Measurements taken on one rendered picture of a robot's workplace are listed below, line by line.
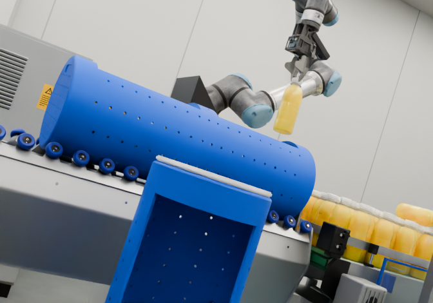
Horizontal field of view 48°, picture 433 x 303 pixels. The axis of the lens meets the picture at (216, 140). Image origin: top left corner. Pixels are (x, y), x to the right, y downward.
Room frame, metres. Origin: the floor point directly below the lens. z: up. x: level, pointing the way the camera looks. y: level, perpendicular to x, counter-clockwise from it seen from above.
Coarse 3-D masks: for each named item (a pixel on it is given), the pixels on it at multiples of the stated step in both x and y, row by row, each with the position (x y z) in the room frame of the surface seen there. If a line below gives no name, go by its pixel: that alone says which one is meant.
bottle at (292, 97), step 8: (288, 88) 1.73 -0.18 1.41; (296, 88) 1.72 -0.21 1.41; (288, 96) 1.71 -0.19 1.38; (296, 96) 1.71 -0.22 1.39; (280, 104) 1.73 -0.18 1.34; (288, 104) 1.71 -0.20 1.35; (296, 104) 1.71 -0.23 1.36; (280, 112) 1.72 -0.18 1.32; (288, 112) 1.70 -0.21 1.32; (296, 112) 1.72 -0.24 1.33; (280, 120) 1.71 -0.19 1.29; (288, 120) 1.70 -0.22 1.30; (280, 128) 1.70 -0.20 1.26; (288, 128) 1.70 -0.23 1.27
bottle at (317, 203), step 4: (316, 200) 1.96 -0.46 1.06; (320, 200) 1.94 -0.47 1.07; (316, 204) 1.94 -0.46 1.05; (320, 204) 1.93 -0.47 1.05; (312, 208) 1.96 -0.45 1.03; (316, 208) 1.93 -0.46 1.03; (312, 212) 1.95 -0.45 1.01; (316, 212) 1.93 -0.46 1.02; (312, 216) 1.94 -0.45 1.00; (308, 220) 1.96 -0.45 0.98; (312, 220) 1.93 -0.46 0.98
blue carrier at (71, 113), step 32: (96, 64) 1.38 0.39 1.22; (64, 96) 1.31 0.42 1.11; (96, 96) 1.31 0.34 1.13; (128, 96) 1.37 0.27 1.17; (160, 96) 1.44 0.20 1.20; (64, 128) 1.30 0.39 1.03; (96, 128) 1.33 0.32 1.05; (128, 128) 1.36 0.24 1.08; (160, 128) 1.40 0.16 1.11; (192, 128) 1.45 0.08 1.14; (224, 128) 1.53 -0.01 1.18; (96, 160) 1.41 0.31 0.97; (128, 160) 1.41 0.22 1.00; (192, 160) 1.46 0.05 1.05; (224, 160) 1.51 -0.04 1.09; (256, 160) 1.56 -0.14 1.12; (288, 160) 1.63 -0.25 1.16; (288, 192) 1.64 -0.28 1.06
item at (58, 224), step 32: (0, 160) 1.25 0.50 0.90; (0, 192) 1.24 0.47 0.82; (32, 192) 1.28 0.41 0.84; (64, 192) 1.32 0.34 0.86; (96, 192) 1.36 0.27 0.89; (128, 192) 1.41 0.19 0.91; (0, 224) 1.28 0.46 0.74; (32, 224) 1.31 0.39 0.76; (64, 224) 1.34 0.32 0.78; (96, 224) 1.37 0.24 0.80; (128, 224) 1.41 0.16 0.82; (0, 256) 1.33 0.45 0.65; (32, 256) 1.36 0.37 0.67; (64, 256) 1.39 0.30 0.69; (96, 256) 1.42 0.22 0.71; (256, 256) 1.62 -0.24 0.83; (288, 256) 1.67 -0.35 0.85; (256, 288) 1.68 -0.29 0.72; (288, 288) 1.73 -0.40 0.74
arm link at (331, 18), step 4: (332, 4) 1.77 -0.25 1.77; (332, 8) 1.77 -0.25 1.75; (336, 8) 1.83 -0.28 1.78; (328, 12) 1.76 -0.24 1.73; (332, 12) 1.78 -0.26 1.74; (336, 12) 1.81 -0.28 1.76; (324, 16) 1.78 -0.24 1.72; (328, 16) 1.78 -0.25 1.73; (332, 16) 1.80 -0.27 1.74; (336, 16) 1.82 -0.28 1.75; (324, 20) 1.81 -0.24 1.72; (328, 20) 1.81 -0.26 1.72; (332, 20) 1.81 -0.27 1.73; (336, 20) 1.83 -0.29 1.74; (324, 24) 1.86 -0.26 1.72; (328, 24) 1.84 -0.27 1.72; (332, 24) 1.85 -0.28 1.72
